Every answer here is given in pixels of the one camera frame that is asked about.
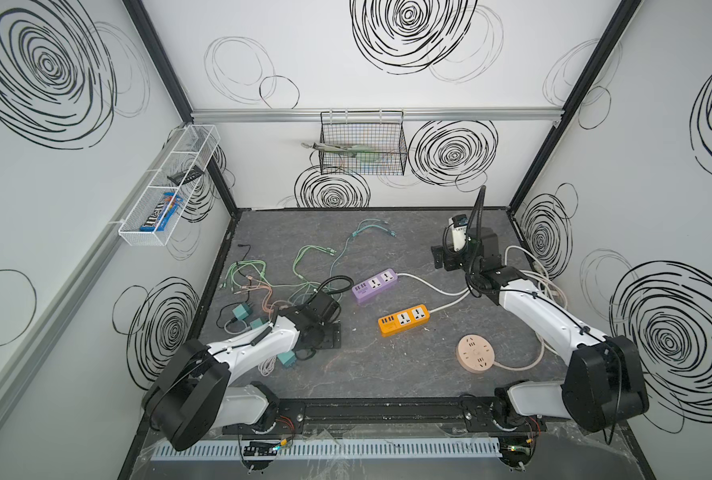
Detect black remote control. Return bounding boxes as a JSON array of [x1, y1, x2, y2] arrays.
[[167, 165, 204, 187]]

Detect teal multi-head charging cable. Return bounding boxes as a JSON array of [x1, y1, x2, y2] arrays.
[[329, 218, 398, 283]]

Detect pink power cable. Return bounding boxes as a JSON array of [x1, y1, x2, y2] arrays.
[[492, 335, 548, 372]]

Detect blue candy packet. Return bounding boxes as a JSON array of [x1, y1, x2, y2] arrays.
[[139, 192, 182, 232]]

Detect green tongs in basket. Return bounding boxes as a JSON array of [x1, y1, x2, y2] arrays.
[[301, 142, 386, 166]]

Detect black wire wall basket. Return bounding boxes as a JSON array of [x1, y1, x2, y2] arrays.
[[316, 109, 409, 176]]

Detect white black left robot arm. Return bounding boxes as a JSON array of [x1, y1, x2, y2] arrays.
[[142, 292, 341, 451]]

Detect white slotted cable duct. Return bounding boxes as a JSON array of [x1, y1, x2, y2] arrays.
[[151, 437, 502, 461]]

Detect black corrugated cable conduit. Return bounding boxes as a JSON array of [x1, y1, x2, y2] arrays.
[[467, 185, 488, 241]]

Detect purple power strip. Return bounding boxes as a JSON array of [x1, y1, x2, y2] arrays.
[[352, 268, 398, 305]]

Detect green thin cable bundle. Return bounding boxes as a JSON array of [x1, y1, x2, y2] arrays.
[[222, 259, 273, 295]]

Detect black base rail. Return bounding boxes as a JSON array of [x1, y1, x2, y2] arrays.
[[223, 395, 546, 437]]

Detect white power strip cable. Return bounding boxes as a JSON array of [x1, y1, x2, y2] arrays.
[[396, 272, 474, 316]]

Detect white coiled power cable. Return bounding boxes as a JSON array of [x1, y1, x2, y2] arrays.
[[502, 244, 570, 310]]

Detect left black corrugated conduit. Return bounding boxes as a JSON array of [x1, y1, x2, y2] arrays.
[[307, 275, 355, 302]]

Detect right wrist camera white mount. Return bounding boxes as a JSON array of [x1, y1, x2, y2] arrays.
[[449, 214, 469, 252]]

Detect orange power strip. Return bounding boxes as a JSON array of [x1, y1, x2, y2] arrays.
[[378, 304, 430, 338]]

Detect white wire wall shelf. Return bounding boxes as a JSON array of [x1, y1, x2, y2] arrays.
[[119, 124, 220, 247]]

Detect brown thin cable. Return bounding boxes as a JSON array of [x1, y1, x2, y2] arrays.
[[233, 281, 279, 313]]

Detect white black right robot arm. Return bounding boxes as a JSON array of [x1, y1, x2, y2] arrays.
[[431, 228, 650, 432]]

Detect round pink power socket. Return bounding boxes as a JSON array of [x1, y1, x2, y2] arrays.
[[456, 334, 495, 374]]

